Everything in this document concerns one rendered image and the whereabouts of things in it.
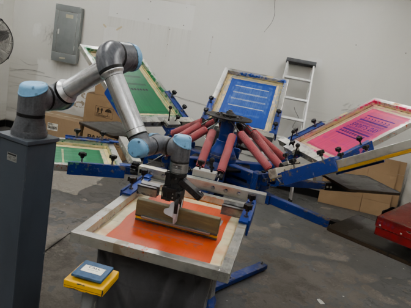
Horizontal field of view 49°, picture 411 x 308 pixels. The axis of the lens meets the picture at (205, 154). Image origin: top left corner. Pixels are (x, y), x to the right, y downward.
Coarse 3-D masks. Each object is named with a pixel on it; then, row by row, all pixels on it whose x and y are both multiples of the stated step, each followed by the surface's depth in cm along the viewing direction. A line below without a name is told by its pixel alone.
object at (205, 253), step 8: (192, 208) 217; (200, 208) 219; (208, 208) 221; (216, 208) 223; (224, 216) 214; (224, 224) 205; (208, 240) 184; (160, 248) 170; (168, 248) 171; (176, 248) 172; (184, 248) 173; (192, 248) 175; (208, 248) 177; (184, 256) 167; (192, 256) 168; (200, 256) 169; (208, 256) 170
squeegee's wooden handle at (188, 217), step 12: (144, 204) 188; (156, 204) 187; (168, 204) 188; (156, 216) 188; (168, 216) 187; (180, 216) 186; (192, 216) 184; (204, 216) 183; (216, 216) 184; (204, 228) 184; (216, 228) 183
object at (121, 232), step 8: (160, 200) 220; (128, 216) 194; (120, 224) 184; (128, 224) 186; (112, 232) 176; (120, 232) 177; (128, 232) 178; (128, 240) 172; (136, 240) 173; (144, 240) 174; (152, 240) 175; (160, 240) 176
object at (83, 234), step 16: (112, 208) 189; (96, 224) 174; (240, 224) 198; (80, 240) 162; (96, 240) 160; (112, 240) 161; (240, 240) 181; (128, 256) 159; (144, 256) 158; (160, 256) 156; (176, 256) 158; (192, 272) 155; (208, 272) 154; (224, 272) 153
